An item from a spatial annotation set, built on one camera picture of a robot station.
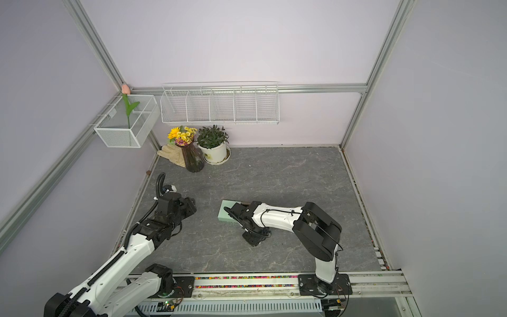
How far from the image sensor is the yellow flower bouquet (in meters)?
0.93

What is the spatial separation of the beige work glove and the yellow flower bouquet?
0.66 ft

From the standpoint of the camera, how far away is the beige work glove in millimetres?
1151
